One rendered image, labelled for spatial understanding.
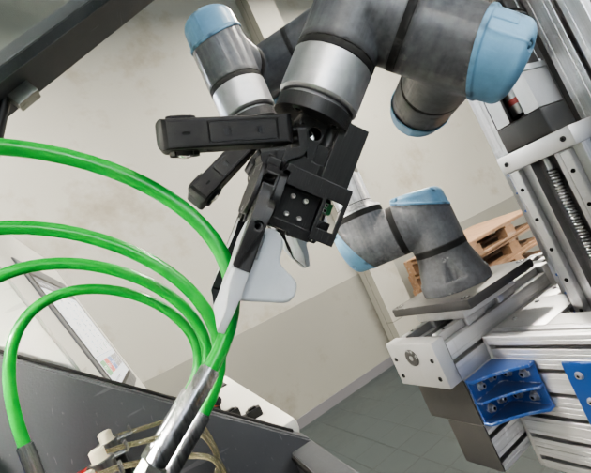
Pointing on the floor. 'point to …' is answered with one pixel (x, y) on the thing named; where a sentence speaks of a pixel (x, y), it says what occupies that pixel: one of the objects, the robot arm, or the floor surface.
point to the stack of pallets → (489, 244)
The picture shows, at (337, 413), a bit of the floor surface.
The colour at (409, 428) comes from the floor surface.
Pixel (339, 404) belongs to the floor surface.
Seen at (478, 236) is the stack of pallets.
